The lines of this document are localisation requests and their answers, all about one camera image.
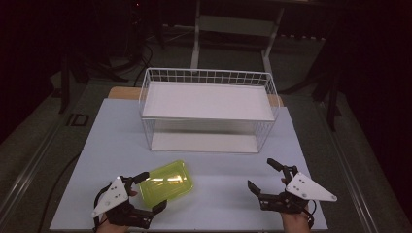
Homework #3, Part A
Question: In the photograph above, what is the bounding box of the pale blue table mat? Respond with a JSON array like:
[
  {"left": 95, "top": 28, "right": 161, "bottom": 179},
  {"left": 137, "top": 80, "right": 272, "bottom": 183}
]
[{"left": 49, "top": 98, "right": 328, "bottom": 231}]

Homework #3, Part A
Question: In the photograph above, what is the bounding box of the black cable bundle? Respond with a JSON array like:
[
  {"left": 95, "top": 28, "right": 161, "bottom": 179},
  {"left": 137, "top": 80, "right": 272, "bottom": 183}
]
[{"left": 81, "top": 6, "right": 169, "bottom": 87}]

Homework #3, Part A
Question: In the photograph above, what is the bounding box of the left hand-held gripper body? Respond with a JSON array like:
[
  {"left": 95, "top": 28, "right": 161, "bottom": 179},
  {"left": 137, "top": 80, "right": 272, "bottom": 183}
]
[{"left": 91, "top": 176, "right": 155, "bottom": 230}]

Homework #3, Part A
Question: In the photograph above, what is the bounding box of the person's left hand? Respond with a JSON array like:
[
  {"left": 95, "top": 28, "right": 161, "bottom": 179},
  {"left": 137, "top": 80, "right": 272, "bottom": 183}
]
[{"left": 95, "top": 212, "right": 131, "bottom": 233}]

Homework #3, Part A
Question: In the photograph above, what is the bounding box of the yellow-green plastic tray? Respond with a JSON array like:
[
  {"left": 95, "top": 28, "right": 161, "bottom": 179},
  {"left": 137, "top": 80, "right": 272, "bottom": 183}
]
[{"left": 138, "top": 159, "right": 194, "bottom": 209}]

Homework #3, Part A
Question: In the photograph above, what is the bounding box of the white metal stand frame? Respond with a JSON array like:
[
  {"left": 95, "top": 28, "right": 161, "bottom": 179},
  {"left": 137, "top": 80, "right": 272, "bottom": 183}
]
[{"left": 189, "top": 0, "right": 286, "bottom": 76}]

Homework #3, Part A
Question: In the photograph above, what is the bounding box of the person's right hand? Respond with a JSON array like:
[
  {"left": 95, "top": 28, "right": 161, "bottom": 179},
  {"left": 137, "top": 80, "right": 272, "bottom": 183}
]
[{"left": 280, "top": 210, "right": 313, "bottom": 233}]

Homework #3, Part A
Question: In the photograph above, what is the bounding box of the black floor cable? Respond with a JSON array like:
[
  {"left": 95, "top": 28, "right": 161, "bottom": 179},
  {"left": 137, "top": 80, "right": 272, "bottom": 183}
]
[{"left": 38, "top": 151, "right": 82, "bottom": 233}]

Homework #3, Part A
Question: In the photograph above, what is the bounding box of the white wire basket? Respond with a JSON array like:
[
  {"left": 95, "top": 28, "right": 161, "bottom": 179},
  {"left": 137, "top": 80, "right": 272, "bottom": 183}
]
[{"left": 138, "top": 67, "right": 281, "bottom": 154}]

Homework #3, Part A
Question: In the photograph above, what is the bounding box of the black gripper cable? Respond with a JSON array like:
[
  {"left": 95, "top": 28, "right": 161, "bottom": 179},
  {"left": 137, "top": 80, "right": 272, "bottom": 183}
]
[
  {"left": 302, "top": 199, "right": 318, "bottom": 229},
  {"left": 92, "top": 183, "right": 113, "bottom": 232}
]

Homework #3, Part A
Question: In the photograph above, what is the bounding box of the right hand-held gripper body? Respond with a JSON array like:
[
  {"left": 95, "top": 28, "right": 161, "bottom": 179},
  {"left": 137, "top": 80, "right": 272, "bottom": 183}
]
[{"left": 257, "top": 164, "right": 338, "bottom": 216}]

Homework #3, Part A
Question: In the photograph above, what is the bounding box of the black stand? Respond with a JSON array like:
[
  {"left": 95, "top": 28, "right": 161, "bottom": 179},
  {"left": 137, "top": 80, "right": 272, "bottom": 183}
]
[
  {"left": 57, "top": 51, "right": 91, "bottom": 115},
  {"left": 310, "top": 57, "right": 343, "bottom": 132}
]

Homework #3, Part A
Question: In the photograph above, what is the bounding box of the metal floor rail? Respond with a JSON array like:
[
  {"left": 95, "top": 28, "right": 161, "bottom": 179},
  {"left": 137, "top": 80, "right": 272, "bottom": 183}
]
[
  {"left": 319, "top": 103, "right": 381, "bottom": 233},
  {"left": 0, "top": 119, "right": 66, "bottom": 217}
]

